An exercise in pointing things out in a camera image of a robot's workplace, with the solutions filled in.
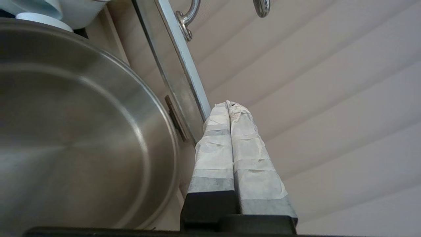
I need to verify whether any metal drawer handle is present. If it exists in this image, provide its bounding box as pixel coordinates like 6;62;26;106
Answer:
175;0;201;42

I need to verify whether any metal hook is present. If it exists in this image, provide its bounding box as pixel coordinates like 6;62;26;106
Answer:
253;0;271;18

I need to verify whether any stainless steel pan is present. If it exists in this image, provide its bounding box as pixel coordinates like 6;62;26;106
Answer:
0;18;181;236

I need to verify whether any metal wall rail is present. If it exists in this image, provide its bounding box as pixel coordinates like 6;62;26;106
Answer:
132;0;212;146

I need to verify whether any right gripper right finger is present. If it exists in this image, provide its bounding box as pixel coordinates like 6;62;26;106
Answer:
227;100;298;235

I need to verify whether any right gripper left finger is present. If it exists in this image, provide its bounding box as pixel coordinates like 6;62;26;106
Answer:
180;102;238;231

